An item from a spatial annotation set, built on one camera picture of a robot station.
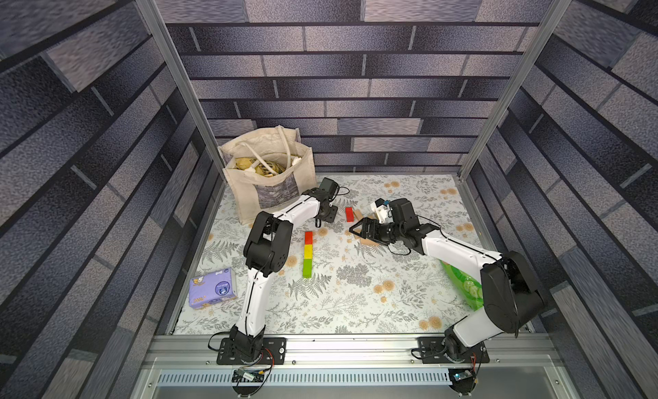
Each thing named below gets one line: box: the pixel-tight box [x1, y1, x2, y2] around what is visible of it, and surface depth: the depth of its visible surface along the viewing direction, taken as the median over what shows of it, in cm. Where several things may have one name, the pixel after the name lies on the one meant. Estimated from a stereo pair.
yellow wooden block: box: [303, 244, 314, 260], surface depth 94 cm
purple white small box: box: [188, 267, 238, 310], surface depth 82 cm
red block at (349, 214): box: [345, 207, 355, 223], surface depth 105 cm
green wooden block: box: [302, 258, 313, 280], surface depth 92 cm
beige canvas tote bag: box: [217, 125, 317, 225], surface depth 94 cm
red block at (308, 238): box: [304, 231, 314, 245], surface depth 99 cm
